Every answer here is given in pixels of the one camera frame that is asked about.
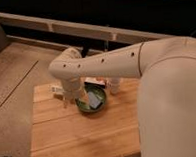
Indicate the white wall shelf rail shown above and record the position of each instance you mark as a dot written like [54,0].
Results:
[79,29]

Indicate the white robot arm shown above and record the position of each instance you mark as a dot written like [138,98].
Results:
[166,100]

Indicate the white box with label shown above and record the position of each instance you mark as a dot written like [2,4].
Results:
[57,90]

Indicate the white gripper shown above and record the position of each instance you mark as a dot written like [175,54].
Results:
[72,89]

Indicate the green ceramic bowl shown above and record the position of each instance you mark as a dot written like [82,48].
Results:
[84,106]

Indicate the wooden table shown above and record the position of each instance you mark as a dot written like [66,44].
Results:
[62,131]

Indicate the blue sponge in bowl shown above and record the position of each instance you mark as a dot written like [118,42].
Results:
[94,101]

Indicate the red and white packet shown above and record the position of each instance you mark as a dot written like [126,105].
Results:
[98,82]

